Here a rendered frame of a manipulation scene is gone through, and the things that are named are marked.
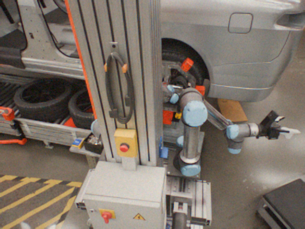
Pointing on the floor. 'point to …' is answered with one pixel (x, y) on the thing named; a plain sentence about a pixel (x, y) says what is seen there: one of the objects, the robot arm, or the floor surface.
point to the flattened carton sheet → (231, 110)
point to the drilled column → (92, 161)
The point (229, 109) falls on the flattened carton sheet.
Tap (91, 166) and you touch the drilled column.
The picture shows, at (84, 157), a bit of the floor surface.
